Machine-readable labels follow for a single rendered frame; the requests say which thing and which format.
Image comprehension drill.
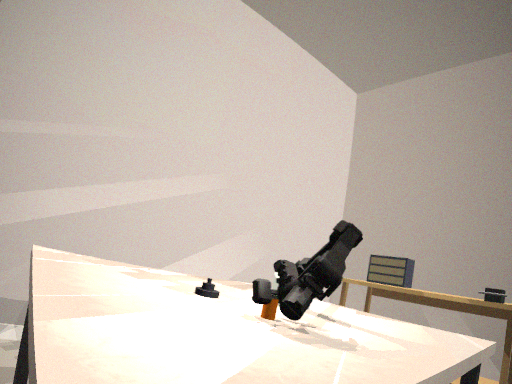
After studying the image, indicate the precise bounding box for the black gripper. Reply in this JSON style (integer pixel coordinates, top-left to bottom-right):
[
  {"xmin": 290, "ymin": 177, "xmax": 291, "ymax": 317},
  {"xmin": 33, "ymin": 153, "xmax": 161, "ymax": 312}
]
[{"xmin": 252, "ymin": 277, "xmax": 297, "ymax": 305}]

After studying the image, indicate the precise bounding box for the orange knob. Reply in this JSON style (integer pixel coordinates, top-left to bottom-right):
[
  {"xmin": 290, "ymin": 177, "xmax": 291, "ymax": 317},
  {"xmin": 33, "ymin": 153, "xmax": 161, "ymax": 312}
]
[{"xmin": 261, "ymin": 299, "xmax": 278, "ymax": 320}]

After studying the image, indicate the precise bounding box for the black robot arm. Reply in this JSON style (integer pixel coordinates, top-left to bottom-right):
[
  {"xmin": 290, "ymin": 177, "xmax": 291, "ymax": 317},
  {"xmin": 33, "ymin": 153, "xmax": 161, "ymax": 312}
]
[{"xmin": 274, "ymin": 220, "xmax": 363, "ymax": 321}]

